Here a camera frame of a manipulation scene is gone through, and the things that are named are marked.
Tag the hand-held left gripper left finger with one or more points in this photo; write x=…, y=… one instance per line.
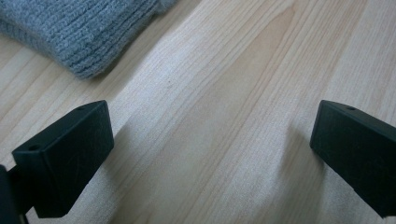
x=67, y=161

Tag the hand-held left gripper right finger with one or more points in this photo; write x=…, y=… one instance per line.
x=355, y=146

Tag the grey knitted cloth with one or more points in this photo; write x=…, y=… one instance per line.
x=84, y=34

